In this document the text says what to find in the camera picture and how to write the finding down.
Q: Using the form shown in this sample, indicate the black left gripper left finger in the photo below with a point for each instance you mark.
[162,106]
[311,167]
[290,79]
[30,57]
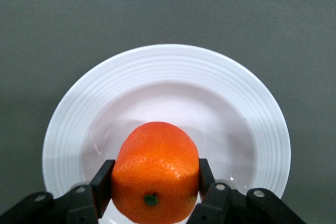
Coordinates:
[86,200]

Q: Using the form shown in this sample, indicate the white ribbed round plate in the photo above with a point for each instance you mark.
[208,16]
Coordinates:
[168,77]

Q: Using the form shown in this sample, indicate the orange mandarin fruit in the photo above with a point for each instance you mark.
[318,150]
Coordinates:
[155,171]

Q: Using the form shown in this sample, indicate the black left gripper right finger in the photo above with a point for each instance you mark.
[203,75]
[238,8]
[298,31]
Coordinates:
[223,203]

